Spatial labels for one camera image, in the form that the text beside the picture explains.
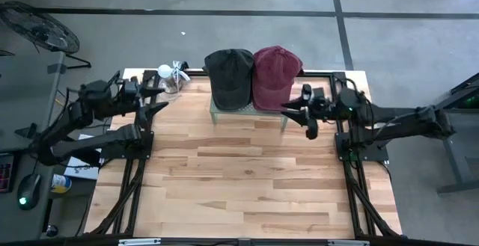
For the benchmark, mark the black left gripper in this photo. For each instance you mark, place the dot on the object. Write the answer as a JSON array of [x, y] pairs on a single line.
[[129, 101]]

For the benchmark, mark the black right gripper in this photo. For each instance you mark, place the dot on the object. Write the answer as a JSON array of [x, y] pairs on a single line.
[[325, 111]]

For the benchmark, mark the maroon baseball cap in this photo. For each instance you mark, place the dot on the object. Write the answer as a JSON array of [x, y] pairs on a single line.
[[275, 77]]

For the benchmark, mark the dark grey baseball cap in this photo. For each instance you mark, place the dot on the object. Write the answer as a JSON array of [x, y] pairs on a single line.
[[230, 79]]

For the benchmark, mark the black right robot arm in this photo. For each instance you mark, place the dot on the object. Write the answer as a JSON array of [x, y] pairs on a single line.
[[411, 120]]

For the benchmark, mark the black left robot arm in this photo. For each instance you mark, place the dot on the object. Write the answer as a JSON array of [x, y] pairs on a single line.
[[75, 119]]

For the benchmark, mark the clear bottle white cap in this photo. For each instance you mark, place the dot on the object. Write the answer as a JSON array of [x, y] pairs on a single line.
[[168, 79]]

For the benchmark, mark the crumpled clear plastic wrap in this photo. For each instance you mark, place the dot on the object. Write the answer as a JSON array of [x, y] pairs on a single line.
[[181, 70]]

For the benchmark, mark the green perforated metal rack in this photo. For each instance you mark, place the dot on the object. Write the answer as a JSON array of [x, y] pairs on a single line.
[[249, 110]]

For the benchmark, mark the white paper sheet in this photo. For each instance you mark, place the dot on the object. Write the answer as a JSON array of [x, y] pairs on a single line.
[[80, 169]]

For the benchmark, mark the white blue yellow can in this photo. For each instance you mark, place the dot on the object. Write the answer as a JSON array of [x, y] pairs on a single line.
[[60, 183]]

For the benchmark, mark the grey desk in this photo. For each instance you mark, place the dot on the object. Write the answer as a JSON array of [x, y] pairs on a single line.
[[22, 89]]

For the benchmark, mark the black floor fan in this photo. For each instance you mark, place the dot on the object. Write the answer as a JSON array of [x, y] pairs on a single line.
[[37, 27]]

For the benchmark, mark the black computer mouse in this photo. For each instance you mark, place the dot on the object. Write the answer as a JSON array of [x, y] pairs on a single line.
[[29, 190]]

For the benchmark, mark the black keyboard red keys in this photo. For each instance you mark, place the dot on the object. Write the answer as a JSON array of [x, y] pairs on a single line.
[[5, 173]]

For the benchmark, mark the black round knob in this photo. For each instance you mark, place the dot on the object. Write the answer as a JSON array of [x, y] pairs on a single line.
[[52, 231]]

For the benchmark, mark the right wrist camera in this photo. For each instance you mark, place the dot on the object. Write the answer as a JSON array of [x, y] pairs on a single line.
[[319, 92]]

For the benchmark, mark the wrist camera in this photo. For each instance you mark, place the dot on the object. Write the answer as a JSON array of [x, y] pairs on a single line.
[[131, 88], [319, 92]]

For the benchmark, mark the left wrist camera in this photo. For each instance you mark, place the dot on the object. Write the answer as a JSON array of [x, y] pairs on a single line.
[[131, 88]]

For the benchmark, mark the silver metal bracket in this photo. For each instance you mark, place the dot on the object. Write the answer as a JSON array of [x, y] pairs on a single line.
[[348, 243], [139, 242]]

